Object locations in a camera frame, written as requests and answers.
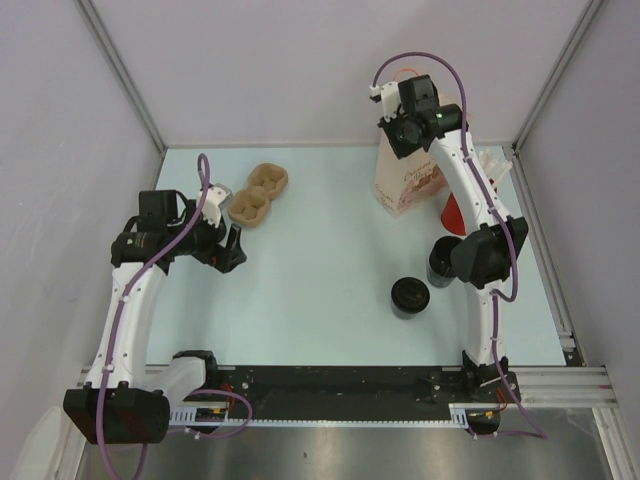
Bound red straw holder cup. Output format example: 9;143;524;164
440;194;466;236

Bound purple cable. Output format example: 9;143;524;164
94;153;253;479
371;50;548;440

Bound single black cup lid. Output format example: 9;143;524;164
391;277;431;308

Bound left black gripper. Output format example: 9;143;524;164
168;200;245;272

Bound white wrapped straws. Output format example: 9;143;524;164
479;150;513;190

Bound beige paper takeout bag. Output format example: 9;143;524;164
374;92;463;216

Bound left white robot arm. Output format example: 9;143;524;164
63;184;247;445

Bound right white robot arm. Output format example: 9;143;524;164
370;75;529;401

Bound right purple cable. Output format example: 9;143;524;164
371;50;548;440

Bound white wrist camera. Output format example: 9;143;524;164
197;183;233;228
369;81;401;122

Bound white slotted cable duct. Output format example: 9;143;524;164
169;403;468;428

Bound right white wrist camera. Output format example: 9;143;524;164
369;81;401;122

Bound stacked brown pulp carriers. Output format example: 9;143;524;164
228;163;289;228

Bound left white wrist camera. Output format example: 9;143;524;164
197;183;233;228

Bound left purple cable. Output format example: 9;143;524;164
94;153;253;479

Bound single black paper cup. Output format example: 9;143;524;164
391;302;426;321

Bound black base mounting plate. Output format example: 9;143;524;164
219;366;520;412

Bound black cup stack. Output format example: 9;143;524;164
427;236;462;288

